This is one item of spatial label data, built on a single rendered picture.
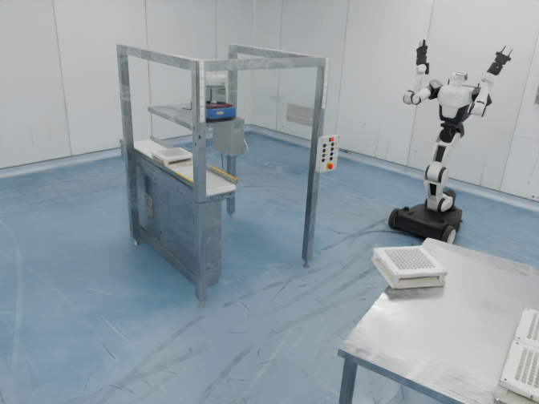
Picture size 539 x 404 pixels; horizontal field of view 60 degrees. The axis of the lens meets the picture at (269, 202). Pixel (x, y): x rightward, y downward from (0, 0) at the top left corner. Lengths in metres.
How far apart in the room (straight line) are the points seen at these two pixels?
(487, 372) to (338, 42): 5.56
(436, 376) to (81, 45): 5.49
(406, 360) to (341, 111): 5.39
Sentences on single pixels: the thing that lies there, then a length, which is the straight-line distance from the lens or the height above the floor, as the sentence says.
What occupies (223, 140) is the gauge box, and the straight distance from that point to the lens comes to 3.05.
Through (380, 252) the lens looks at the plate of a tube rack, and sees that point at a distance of 2.22.
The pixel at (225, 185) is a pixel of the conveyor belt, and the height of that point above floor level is 0.82.
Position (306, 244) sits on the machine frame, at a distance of 3.68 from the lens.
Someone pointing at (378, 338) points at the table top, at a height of 0.82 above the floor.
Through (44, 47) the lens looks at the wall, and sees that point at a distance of 6.12.
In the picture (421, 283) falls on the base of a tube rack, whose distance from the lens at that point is 2.14.
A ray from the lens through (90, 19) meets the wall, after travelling 6.33.
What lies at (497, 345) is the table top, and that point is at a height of 0.82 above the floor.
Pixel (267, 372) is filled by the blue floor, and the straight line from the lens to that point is 2.82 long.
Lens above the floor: 1.89
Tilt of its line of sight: 22 degrees down
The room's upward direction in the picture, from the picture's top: 3 degrees clockwise
